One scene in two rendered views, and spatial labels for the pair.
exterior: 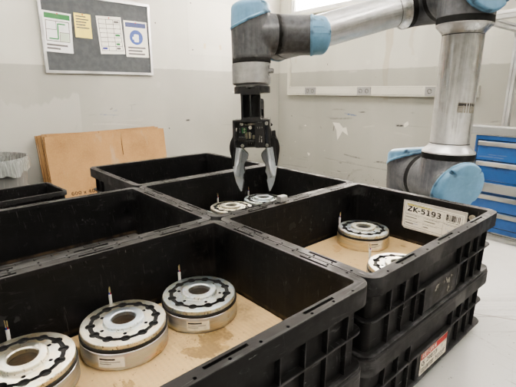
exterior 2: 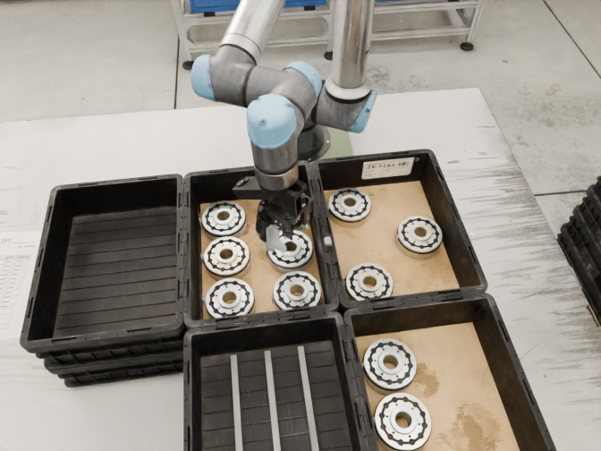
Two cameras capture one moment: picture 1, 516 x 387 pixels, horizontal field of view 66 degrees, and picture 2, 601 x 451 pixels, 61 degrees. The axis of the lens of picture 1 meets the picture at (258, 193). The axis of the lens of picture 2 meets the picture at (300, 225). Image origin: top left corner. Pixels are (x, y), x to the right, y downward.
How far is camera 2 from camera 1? 93 cm
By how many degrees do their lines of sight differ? 58
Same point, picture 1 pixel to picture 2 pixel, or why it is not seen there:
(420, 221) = (377, 172)
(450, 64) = (358, 22)
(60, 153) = not seen: outside the picture
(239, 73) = (283, 182)
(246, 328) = (420, 352)
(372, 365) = not seen: hidden behind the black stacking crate
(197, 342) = (421, 385)
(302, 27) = (311, 99)
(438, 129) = (348, 77)
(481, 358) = not seen: hidden behind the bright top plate
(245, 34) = (288, 150)
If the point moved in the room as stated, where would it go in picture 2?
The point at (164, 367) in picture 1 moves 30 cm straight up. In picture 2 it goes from (435, 412) to (481, 348)
